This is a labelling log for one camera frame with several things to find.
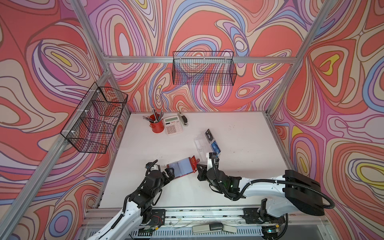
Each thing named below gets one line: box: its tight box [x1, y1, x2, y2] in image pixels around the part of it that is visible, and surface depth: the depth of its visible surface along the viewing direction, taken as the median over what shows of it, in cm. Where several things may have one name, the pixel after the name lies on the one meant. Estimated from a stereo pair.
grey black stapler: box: [177, 112, 189, 127], surface depth 113 cm
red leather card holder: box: [166, 155, 200, 179], surface depth 91 cm
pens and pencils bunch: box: [142, 108, 165, 123], surface depth 103 cm
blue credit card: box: [211, 140, 221, 155], surface depth 90 cm
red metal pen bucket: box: [149, 114, 165, 134], surface depth 107 cm
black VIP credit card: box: [205, 129, 214, 142], surface depth 96 cm
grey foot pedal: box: [192, 222, 238, 234], surface depth 70 cm
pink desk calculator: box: [163, 116, 184, 136], surface depth 110 cm
